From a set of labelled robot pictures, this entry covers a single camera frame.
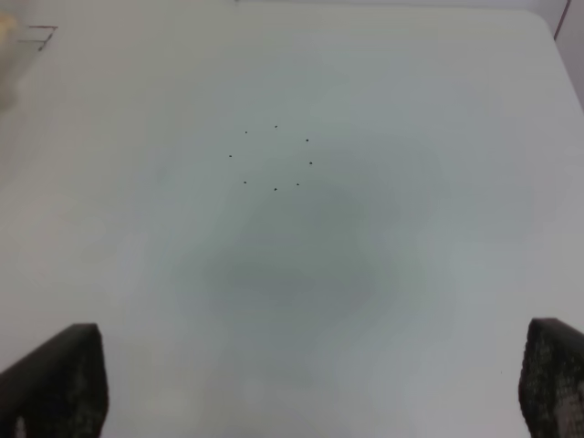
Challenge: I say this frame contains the white linen bag green handles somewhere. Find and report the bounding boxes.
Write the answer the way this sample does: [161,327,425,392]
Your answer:
[1,11,23,112]

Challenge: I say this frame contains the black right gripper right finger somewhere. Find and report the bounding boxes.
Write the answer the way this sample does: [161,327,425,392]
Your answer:
[518,318,583,438]

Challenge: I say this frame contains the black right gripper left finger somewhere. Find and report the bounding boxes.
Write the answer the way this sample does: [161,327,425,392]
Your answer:
[1,323,109,437]

